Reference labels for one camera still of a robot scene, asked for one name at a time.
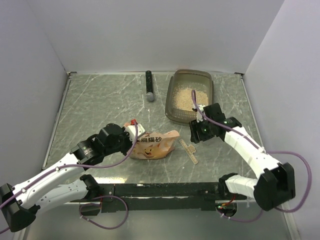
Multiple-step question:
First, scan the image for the black microphone with grey head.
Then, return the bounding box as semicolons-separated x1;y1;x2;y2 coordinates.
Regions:
145;70;155;103

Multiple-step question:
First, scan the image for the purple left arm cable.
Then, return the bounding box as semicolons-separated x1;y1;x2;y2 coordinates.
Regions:
0;123;131;232

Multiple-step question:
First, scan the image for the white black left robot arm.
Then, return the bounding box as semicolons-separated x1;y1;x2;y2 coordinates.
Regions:
0;120;146;233

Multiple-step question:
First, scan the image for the aluminium frame rail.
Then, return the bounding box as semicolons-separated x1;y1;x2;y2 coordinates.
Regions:
41;71;77;171

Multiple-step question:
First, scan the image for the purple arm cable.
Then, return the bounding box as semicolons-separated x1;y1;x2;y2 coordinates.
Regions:
190;89;313;223
0;123;131;232

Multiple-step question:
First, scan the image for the orange cat litter bag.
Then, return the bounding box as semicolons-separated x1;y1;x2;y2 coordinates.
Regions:
129;130;180;160

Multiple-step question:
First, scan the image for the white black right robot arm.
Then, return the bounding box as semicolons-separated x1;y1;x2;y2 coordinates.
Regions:
189;103;296;211

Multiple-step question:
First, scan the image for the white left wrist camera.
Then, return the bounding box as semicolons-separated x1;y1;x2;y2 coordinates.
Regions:
124;119;146;141

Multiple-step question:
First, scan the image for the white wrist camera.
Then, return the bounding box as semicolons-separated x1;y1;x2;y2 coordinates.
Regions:
192;104;205;123
124;119;146;141

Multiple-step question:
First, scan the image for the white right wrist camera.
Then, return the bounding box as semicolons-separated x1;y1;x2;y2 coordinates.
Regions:
192;104;205;123

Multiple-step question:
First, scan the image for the brown plastic litter box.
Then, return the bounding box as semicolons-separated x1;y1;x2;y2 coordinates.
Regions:
165;69;214;126

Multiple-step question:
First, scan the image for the beige clean litter pile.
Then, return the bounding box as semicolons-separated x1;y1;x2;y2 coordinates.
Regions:
172;87;209;111

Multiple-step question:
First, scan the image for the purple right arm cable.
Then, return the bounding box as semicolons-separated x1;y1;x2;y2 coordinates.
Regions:
190;89;313;223

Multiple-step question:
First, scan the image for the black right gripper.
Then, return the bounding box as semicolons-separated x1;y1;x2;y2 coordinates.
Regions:
189;117;215;144

